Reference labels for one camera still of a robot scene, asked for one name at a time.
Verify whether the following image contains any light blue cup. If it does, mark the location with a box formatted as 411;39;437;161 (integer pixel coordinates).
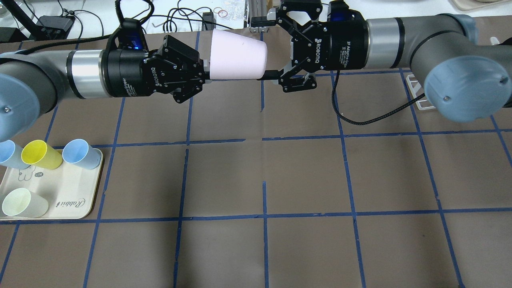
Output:
62;139;101;170
0;140;30;170

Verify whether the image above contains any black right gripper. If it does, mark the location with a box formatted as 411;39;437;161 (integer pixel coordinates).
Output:
250;0;369;93

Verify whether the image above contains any black braided camera cable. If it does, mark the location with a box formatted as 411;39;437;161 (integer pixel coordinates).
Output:
331;70;426;126

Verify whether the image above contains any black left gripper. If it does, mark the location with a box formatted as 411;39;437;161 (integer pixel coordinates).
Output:
101;35;206;103

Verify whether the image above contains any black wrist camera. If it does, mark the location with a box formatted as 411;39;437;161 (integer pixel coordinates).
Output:
327;0;364;22

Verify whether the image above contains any pink cup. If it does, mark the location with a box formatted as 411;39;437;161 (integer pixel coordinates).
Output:
210;29;268;80

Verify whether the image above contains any white rabbit tray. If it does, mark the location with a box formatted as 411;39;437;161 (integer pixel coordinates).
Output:
0;149;104;221

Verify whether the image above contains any aluminium frame post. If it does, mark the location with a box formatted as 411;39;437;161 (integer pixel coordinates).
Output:
246;0;272;33

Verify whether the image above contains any yellow cup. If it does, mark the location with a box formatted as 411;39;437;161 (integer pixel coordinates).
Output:
21;139;63;170

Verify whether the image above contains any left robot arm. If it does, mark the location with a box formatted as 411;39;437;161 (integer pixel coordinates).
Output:
0;35;210;142

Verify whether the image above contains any pale green cup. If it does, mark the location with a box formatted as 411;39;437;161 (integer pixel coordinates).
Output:
2;188;49;218

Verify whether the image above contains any black power adapter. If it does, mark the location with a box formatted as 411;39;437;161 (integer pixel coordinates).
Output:
36;15;75;40

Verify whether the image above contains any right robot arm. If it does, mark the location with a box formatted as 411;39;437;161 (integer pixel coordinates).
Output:
249;0;512;122

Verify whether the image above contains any white wire cup rack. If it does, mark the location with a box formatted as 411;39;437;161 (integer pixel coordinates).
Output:
406;37;500;110

